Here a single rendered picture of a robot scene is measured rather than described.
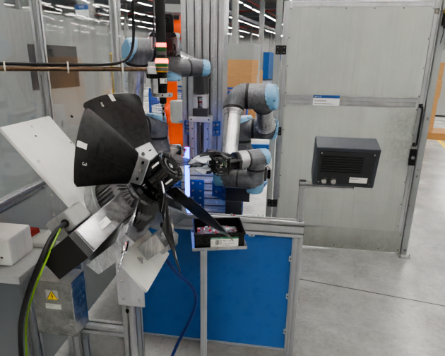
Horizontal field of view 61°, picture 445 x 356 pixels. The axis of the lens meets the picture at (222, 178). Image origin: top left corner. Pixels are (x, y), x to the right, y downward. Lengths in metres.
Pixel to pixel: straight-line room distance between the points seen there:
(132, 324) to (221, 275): 0.60
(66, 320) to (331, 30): 2.57
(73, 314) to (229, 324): 0.92
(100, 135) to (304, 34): 2.23
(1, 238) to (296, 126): 2.30
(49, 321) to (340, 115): 2.46
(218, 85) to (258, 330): 1.38
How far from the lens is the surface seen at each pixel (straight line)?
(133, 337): 1.58
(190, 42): 2.32
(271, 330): 2.13
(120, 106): 1.43
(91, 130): 1.12
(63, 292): 1.46
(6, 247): 1.53
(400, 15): 3.22
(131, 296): 1.46
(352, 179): 1.73
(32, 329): 1.84
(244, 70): 9.41
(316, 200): 3.31
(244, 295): 2.01
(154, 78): 1.33
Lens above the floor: 1.57
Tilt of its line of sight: 17 degrees down
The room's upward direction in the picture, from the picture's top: 1 degrees clockwise
